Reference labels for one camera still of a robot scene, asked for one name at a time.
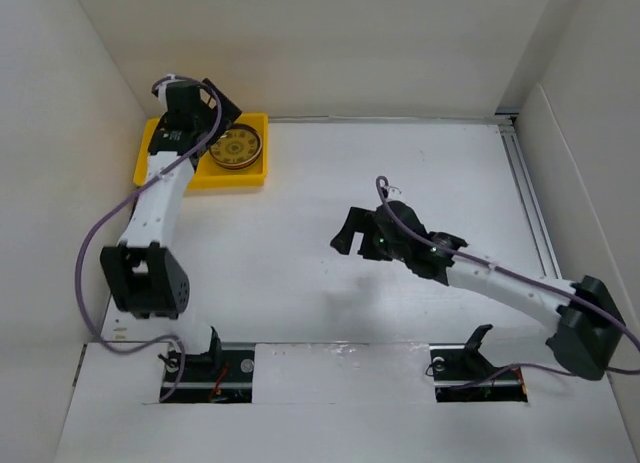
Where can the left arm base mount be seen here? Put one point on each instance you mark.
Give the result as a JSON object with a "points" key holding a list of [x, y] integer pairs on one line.
{"points": [[222, 375]]}

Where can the yellow plastic bin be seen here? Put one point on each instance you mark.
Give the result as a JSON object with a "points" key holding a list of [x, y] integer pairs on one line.
{"points": [[209, 174]]}

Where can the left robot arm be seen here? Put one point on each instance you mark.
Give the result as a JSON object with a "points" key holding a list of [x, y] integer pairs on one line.
{"points": [[144, 278]]}

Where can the aluminium rail right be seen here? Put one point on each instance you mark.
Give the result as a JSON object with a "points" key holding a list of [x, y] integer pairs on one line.
{"points": [[527, 195]]}

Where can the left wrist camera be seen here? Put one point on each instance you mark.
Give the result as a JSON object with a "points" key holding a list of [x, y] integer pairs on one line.
{"points": [[180, 95]]}

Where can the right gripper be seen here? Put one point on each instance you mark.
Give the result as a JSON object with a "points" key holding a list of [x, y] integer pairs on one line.
{"points": [[357, 219]]}

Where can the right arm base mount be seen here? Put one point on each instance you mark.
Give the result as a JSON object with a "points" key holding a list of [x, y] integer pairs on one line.
{"points": [[461, 374]]}

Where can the yellow brown plate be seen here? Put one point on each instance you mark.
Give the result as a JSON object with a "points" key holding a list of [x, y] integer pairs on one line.
{"points": [[240, 141]]}

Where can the cream floral plate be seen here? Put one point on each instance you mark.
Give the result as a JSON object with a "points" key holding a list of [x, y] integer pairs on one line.
{"points": [[235, 164]]}

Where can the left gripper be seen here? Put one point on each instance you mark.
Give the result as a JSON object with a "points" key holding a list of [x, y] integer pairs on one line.
{"points": [[229, 112]]}

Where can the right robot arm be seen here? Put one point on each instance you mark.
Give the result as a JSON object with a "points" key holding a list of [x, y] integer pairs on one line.
{"points": [[584, 322]]}

